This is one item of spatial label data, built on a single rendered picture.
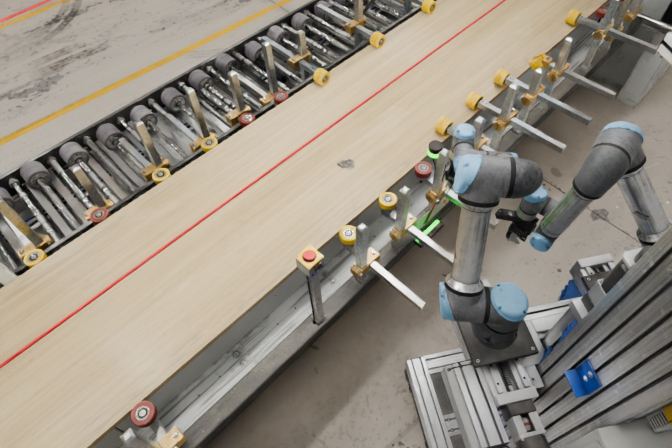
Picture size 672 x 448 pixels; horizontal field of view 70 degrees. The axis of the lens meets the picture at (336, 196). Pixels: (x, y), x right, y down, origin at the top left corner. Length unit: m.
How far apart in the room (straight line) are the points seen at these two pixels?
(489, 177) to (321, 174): 1.06
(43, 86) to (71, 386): 3.28
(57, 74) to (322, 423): 3.68
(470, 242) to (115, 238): 1.49
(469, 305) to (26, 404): 1.53
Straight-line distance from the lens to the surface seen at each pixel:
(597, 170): 1.59
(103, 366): 2.01
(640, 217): 1.82
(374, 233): 2.37
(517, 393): 1.76
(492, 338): 1.70
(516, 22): 3.28
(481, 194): 1.37
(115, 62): 4.83
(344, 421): 2.68
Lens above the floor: 2.62
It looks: 53 degrees down
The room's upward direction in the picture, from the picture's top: 3 degrees counter-clockwise
